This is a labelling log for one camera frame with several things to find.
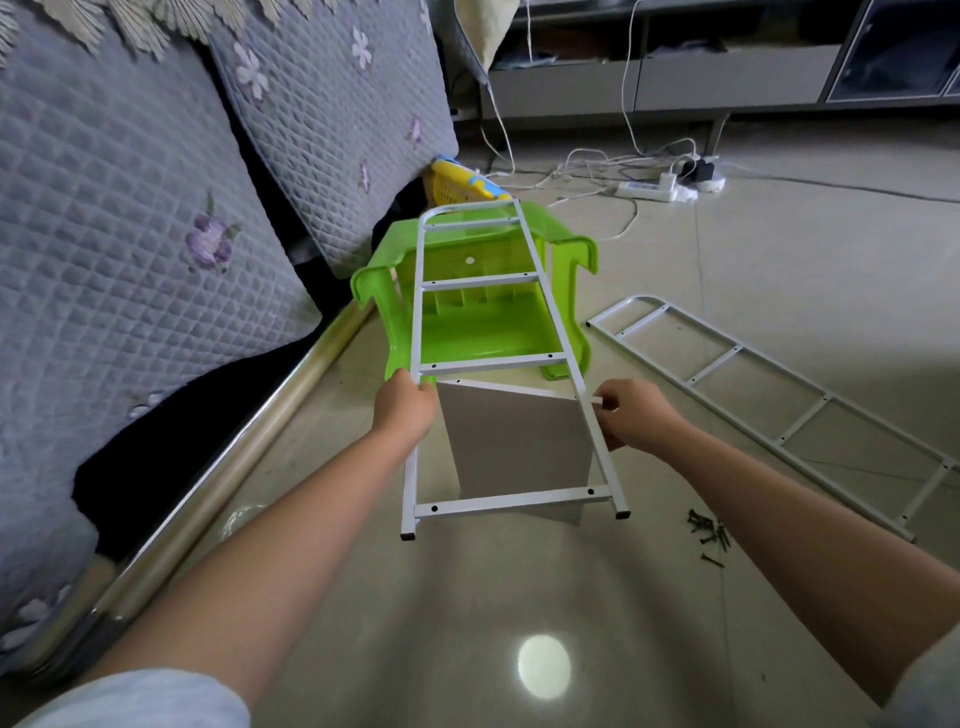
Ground person's left hand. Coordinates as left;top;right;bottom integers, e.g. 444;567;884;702
370;367;441;449

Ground person's right hand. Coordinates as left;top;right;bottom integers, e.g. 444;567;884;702
592;375;695;459

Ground white wooden board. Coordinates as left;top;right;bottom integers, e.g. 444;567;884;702
435;378;602;527

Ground white metal frame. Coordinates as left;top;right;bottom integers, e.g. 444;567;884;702
585;292;960;543
397;199;632;542

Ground person's right forearm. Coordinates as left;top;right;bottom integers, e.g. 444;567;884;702
652;420;960;707

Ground person's left forearm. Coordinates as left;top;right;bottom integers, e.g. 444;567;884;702
82;420;429;699

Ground person's white shirt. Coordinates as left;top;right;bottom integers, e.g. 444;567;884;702
18;627;960;728

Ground green plastic stool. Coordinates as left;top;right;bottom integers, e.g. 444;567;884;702
349;201;602;383

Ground pile of black screws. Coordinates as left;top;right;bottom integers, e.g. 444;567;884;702
685;508;735;570

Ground long white power strip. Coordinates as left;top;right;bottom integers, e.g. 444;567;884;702
615;177;701;206

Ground yellow plastic basket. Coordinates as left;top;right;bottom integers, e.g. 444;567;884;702
423;156;515;209

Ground white power strip with plugs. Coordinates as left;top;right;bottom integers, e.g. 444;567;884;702
682;153;731;194

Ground grey textured furniture cover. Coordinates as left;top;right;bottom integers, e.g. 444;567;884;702
0;0;461;669

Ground grey marble TV cabinet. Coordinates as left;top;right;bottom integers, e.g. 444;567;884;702
450;0;960;152

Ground pile of pale cloth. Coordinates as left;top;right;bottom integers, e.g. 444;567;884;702
454;0;521;71

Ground chrome metal base rail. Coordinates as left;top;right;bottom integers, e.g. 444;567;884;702
22;300;377;677

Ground tangle of white cables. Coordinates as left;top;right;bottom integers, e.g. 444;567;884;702
450;0;722;242

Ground long dark cable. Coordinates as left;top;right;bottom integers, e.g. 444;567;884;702
724;165;960;207

